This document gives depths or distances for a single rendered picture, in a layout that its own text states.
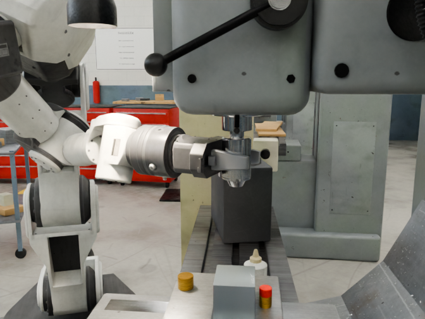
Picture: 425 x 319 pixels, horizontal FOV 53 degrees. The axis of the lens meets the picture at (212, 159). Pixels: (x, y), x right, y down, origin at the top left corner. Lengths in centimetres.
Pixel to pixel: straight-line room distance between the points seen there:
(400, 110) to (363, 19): 976
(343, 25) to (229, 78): 16
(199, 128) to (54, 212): 134
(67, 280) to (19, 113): 66
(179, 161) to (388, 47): 34
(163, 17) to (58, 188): 69
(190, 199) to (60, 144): 160
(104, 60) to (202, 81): 957
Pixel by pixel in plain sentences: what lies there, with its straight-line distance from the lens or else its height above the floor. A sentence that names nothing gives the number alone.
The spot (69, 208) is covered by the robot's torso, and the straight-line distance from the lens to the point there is 124.
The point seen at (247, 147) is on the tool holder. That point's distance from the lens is 67.
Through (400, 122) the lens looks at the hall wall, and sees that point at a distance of 1036.
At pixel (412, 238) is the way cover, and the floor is 106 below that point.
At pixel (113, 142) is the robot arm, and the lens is 77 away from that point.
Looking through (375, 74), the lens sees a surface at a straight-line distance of 58.
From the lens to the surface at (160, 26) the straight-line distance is 67.
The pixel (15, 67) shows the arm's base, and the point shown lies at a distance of 88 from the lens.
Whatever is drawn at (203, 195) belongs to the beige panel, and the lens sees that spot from 249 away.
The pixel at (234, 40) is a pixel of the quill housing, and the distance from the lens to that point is 58.
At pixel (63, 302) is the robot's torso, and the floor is 68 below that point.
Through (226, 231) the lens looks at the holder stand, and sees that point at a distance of 105.
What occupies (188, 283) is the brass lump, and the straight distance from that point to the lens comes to 60.
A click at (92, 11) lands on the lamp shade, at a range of 66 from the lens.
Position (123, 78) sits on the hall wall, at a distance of 1002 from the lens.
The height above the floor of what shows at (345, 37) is 141.
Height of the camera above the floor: 136
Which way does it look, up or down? 11 degrees down
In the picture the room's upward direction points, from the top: straight up
